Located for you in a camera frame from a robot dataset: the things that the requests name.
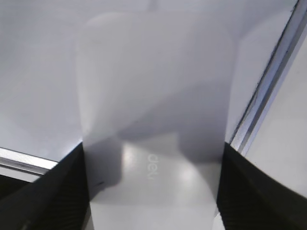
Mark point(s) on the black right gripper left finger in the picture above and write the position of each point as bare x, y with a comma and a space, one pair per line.
58, 200

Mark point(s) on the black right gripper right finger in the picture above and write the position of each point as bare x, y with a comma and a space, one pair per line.
249, 199

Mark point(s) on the white whiteboard eraser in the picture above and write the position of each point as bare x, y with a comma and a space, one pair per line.
154, 94

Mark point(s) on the whiteboard with aluminium frame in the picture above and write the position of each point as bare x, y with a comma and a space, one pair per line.
38, 101

